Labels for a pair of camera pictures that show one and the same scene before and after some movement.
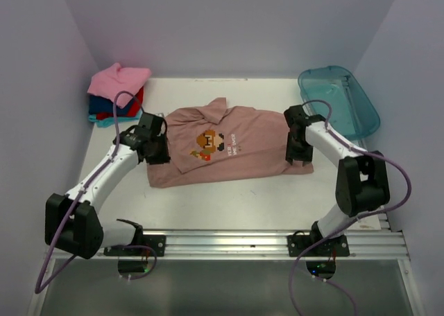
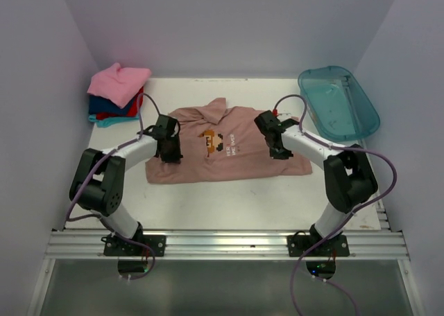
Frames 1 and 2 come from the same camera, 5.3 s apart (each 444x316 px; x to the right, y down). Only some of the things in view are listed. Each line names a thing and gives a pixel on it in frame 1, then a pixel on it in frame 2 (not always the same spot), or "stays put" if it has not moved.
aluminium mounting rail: x=270 y=246 stays put
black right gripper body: x=297 y=150 -> x=276 y=152
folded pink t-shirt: x=115 y=79 stays put
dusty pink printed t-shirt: x=216 y=142 stays put
